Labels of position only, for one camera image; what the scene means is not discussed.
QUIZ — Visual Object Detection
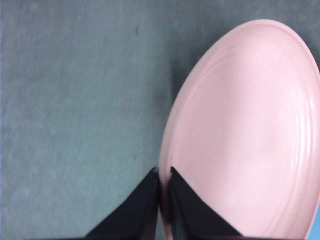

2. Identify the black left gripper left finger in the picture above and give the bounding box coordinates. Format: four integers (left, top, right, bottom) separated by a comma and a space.
83, 166, 160, 240

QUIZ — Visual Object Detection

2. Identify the pink plate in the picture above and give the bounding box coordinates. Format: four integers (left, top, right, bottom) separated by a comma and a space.
158, 19, 320, 240

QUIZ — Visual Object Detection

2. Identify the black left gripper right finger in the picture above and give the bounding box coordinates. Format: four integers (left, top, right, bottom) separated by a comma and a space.
167, 166, 245, 240

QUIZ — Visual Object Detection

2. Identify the blue plate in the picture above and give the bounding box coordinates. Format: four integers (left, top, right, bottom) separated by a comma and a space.
305, 218, 320, 240

